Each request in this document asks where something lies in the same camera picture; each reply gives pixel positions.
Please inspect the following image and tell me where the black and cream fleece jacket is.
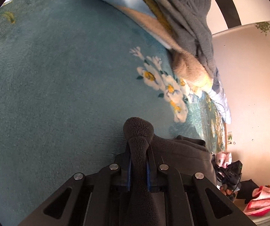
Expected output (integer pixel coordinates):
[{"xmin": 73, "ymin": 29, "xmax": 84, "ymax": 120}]
[{"xmin": 119, "ymin": 117, "xmax": 216, "ymax": 225}]

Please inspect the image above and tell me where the person's right hand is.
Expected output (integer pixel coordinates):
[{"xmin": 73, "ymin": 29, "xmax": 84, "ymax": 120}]
[{"xmin": 219, "ymin": 184, "xmax": 233, "ymax": 196}]

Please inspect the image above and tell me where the pink folded cloth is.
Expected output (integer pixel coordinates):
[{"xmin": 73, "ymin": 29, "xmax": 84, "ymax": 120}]
[{"xmin": 243, "ymin": 186, "xmax": 270, "ymax": 216}]

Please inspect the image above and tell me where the tan fleece blanket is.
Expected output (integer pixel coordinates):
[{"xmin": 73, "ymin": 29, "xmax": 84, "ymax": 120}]
[{"xmin": 117, "ymin": 6, "xmax": 213, "ymax": 93}]

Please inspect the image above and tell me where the teal floral plush blanket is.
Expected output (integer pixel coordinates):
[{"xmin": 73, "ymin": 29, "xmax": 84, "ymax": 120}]
[{"xmin": 0, "ymin": 0, "xmax": 227, "ymax": 226}]

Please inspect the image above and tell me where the grey fleece garment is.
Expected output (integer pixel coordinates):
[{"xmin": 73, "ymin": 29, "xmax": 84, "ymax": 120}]
[{"xmin": 155, "ymin": 0, "xmax": 218, "ymax": 79}]

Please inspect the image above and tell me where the black window frame bar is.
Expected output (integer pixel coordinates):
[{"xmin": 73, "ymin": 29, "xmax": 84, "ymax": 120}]
[{"xmin": 215, "ymin": 0, "xmax": 242, "ymax": 29}]

